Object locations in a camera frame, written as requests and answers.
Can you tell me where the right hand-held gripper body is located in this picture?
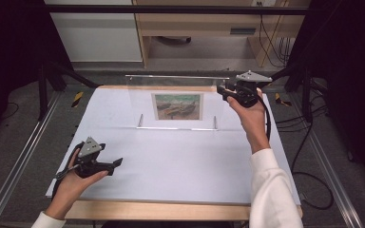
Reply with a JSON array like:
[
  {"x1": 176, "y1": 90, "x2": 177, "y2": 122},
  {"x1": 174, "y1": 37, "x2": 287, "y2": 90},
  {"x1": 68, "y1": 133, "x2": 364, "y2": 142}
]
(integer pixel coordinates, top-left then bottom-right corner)
[{"x1": 229, "y1": 69, "x2": 274, "y2": 109}]

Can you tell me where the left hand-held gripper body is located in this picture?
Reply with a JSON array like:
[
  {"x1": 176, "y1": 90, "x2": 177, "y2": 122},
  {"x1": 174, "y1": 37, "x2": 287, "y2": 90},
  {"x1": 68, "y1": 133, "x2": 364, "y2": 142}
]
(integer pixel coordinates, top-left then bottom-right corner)
[{"x1": 54, "y1": 136, "x2": 115, "y2": 180}]

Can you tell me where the person's right hand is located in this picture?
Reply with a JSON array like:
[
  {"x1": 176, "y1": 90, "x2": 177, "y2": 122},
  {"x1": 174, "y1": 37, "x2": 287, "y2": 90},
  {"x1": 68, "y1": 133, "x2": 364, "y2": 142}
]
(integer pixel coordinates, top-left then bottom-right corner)
[{"x1": 225, "y1": 87, "x2": 268, "y2": 141}]

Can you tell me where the person's left hand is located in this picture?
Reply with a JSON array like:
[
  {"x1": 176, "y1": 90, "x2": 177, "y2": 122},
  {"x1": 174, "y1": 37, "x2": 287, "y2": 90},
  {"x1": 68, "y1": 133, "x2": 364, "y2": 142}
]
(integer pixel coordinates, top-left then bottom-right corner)
[{"x1": 51, "y1": 151, "x2": 109, "y2": 207}]

